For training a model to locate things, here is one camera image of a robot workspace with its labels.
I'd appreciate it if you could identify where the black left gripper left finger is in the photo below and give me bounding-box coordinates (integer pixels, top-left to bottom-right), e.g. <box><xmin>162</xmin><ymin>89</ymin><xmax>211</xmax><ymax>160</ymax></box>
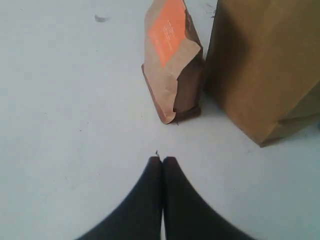
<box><xmin>81</xmin><ymin>156</ymin><xmax>163</xmax><ymax>240</ymax></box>

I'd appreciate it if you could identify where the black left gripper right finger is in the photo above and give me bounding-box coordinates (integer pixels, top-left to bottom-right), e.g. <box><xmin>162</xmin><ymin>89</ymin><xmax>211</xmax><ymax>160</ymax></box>
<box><xmin>162</xmin><ymin>156</ymin><xmax>253</xmax><ymax>240</ymax></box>

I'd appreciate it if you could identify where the brown paper bag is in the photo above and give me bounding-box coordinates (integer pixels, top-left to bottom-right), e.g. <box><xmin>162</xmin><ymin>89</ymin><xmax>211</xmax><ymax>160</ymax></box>
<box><xmin>205</xmin><ymin>0</ymin><xmax>320</xmax><ymax>147</ymax></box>

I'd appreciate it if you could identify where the brown pouch with orange label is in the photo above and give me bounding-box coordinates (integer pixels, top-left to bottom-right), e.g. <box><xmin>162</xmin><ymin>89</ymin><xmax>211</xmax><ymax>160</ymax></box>
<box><xmin>141</xmin><ymin>0</ymin><xmax>204</xmax><ymax>124</ymax></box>

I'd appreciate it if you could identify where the small grey scrap on table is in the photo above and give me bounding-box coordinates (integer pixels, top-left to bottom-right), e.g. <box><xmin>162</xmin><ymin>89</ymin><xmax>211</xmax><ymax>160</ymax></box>
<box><xmin>94</xmin><ymin>14</ymin><xmax>110</xmax><ymax>23</ymax></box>

